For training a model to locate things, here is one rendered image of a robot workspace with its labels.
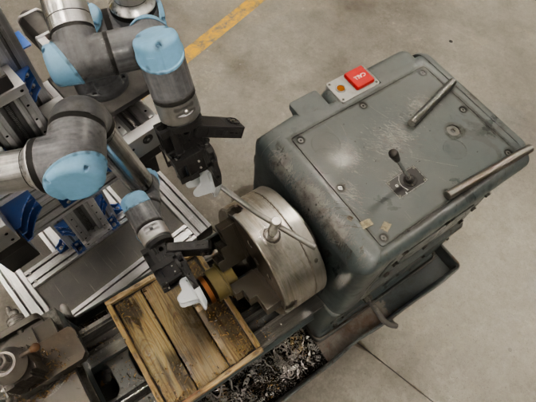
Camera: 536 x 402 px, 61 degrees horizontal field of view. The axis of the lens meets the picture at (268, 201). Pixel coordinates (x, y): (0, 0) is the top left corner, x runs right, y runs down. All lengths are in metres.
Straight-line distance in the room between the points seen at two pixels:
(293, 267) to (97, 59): 0.59
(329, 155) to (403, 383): 1.42
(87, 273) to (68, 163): 1.30
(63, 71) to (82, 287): 1.45
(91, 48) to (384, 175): 0.70
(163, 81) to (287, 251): 0.48
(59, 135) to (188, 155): 0.27
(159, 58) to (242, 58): 2.35
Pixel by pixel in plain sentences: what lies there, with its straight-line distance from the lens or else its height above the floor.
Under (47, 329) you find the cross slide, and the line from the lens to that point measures 1.35.
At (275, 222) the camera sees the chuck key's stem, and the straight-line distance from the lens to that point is 0.96.
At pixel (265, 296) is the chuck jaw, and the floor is 1.12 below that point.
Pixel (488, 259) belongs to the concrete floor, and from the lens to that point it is 2.66.
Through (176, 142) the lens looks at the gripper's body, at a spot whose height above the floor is 1.50.
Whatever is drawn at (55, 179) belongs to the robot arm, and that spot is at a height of 1.43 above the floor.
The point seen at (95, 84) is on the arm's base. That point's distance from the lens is 1.36.
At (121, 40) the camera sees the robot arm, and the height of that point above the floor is 1.62.
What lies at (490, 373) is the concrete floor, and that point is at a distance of 2.49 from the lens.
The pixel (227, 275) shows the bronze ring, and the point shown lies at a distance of 1.14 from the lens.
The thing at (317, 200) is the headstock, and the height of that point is 1.24.
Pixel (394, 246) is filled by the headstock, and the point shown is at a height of 1.25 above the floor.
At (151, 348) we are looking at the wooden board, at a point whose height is 0.88.
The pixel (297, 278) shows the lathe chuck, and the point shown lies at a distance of 1.07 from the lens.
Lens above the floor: 2.19
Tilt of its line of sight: 62 degrees down
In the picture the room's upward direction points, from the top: 6 degrees clockwise
